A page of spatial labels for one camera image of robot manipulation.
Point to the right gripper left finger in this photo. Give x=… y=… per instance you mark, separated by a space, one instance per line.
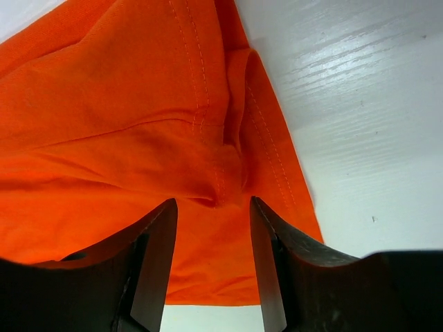
x=117 y=284

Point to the orange t shirt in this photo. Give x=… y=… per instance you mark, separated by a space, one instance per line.
x=109 y=108

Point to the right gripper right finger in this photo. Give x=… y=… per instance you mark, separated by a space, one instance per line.
x=305 y=285

